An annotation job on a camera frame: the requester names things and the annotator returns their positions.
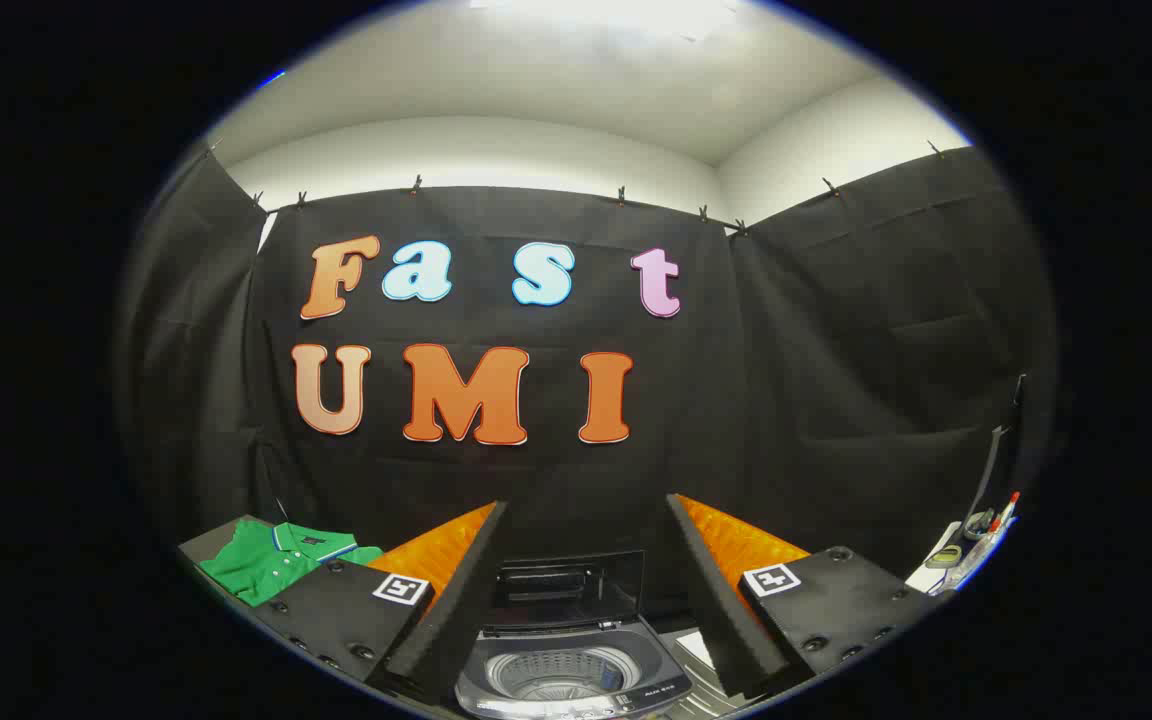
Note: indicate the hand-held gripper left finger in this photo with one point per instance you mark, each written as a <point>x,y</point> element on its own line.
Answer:
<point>346,610</point>

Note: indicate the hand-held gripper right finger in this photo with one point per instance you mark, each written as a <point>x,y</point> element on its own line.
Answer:
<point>836,600</point>

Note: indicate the green polo shirt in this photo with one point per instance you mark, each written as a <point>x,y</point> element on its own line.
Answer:
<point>266,560</point>

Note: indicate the grey washing machine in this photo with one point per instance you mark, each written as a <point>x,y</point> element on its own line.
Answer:
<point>556,675</point>

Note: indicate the white paper sheet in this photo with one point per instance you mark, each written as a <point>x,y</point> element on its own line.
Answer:
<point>936,578</point>

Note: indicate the red capped pen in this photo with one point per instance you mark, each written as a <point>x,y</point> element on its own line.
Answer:
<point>1004,510</point>

